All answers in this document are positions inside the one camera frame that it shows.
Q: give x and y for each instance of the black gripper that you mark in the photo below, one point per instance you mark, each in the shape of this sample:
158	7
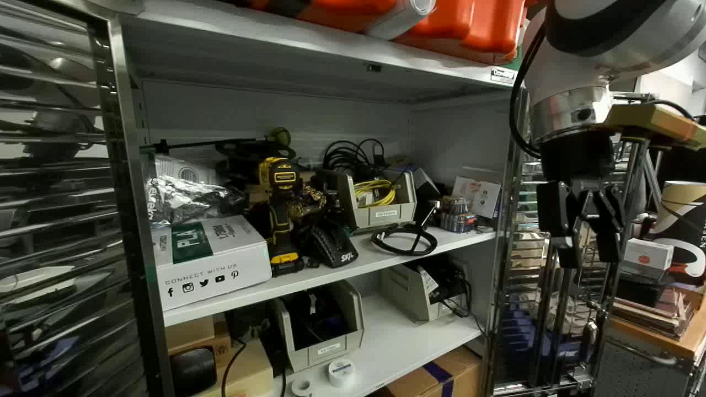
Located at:
578	157

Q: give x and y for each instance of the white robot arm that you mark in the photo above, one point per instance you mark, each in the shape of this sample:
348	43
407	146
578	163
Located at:
574	51

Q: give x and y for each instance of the white lower right box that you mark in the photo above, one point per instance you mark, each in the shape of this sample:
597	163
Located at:
425	291

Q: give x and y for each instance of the orange tool case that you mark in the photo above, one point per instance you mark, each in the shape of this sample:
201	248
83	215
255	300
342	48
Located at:
484	32

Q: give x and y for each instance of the brown cardboard box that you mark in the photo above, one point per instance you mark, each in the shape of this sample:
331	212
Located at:
455	374

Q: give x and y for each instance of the white green cardboard box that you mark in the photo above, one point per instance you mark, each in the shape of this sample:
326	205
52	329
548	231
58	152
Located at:
206	259

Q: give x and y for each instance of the white card package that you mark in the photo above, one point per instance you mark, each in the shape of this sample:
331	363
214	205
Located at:
481	195

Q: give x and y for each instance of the pack of batteries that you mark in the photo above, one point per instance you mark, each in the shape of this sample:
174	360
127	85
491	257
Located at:
455	215

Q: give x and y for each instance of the black power adapter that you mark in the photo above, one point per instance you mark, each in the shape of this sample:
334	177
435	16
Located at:
430	198

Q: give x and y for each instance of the beige ethernet storage bin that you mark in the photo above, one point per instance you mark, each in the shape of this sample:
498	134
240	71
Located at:
378	202

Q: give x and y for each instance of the black battery charger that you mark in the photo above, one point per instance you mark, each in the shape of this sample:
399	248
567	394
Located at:
331	246

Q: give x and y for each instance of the beige lower storage bin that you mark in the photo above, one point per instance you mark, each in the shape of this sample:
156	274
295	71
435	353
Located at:
320	326

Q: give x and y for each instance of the silver foil bag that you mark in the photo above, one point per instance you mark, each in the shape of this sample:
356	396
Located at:
182	191

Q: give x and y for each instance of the metal wire rack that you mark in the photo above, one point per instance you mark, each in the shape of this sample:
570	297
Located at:
548	323

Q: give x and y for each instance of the tan wrist camera mount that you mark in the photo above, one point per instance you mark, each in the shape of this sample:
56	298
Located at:
658	127

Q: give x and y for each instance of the yellow black cordless drill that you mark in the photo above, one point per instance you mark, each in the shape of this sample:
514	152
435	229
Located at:
288	200

